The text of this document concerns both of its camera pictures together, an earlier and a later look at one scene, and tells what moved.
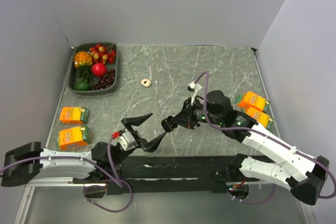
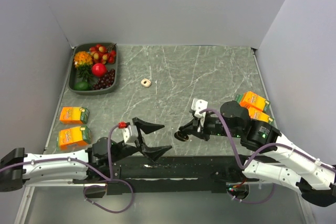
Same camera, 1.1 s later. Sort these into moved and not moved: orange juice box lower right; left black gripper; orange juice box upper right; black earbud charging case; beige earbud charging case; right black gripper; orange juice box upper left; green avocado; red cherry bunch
Moved: black earbud charging case; left black gripper; right black gripper
Not moved: orange juice box lower right; beige earbud charging case; green avocado; orange juice box upper right; red cherry bunch; orange juice box upper left
